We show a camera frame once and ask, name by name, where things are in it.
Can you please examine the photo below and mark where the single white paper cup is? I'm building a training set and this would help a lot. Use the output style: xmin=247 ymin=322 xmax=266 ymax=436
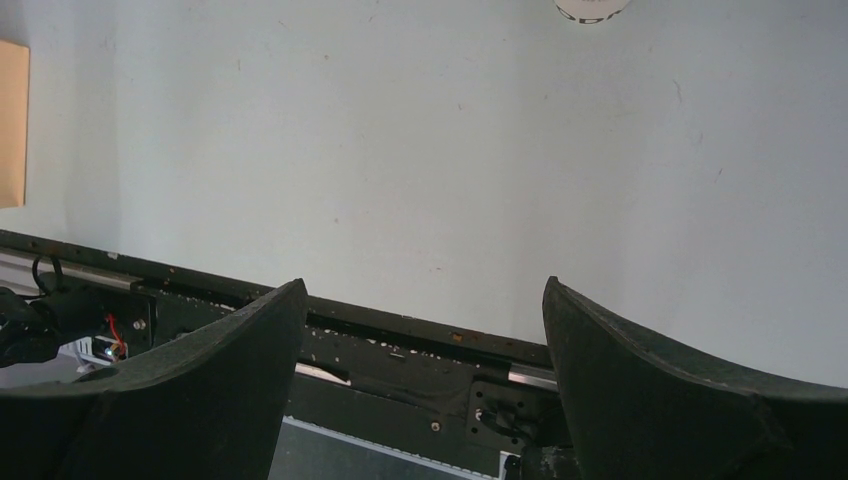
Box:
xmin=553 ymin=0 xmax=631 ymax=25

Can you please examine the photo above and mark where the brown paper bag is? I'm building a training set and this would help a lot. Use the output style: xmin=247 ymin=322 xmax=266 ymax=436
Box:
xmin=1 ymin=40 xmax=30 ymax=209

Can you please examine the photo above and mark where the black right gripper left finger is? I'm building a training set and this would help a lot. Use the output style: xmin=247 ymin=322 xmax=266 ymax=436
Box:
xmin=1 ymin=279 xmax=307 ymax=479

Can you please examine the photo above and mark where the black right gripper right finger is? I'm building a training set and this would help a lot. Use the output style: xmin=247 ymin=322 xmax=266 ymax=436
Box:
xmin=542 ymin=277 xmax=847 ymax=479

